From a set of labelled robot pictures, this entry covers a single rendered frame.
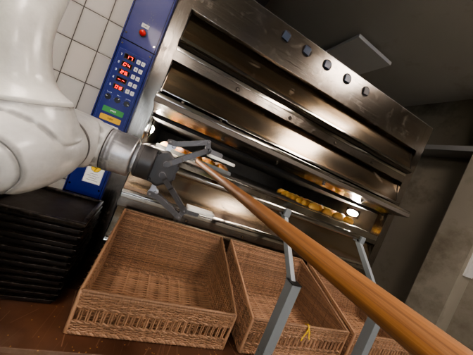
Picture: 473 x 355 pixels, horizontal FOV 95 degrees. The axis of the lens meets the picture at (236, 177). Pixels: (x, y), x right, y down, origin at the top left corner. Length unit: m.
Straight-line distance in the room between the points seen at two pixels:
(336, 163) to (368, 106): 0.44
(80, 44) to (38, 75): 0.95
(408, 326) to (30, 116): 0.43
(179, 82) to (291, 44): 0.67
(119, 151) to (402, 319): 0.47
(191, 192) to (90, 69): 0.74
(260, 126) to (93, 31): 0.90
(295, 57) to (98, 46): 1.00
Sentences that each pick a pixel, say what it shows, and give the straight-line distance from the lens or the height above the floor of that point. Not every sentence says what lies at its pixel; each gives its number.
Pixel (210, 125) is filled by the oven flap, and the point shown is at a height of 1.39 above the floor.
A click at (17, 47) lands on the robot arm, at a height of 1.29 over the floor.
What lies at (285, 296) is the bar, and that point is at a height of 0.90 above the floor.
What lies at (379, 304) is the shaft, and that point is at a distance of 0.26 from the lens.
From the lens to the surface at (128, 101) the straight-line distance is 1.20.
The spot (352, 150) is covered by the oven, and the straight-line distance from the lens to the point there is 1.69.
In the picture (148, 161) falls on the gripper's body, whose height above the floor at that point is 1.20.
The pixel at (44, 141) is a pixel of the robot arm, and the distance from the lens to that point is 0.34.
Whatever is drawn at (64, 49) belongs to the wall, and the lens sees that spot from 1.33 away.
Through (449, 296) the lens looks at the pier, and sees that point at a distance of 3.31.
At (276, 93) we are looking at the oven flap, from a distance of 1.32.
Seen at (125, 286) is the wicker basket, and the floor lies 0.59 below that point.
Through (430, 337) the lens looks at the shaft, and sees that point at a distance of 0.24.
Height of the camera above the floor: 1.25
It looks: 2 degrees down
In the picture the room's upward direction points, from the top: 22 degrees clockwise
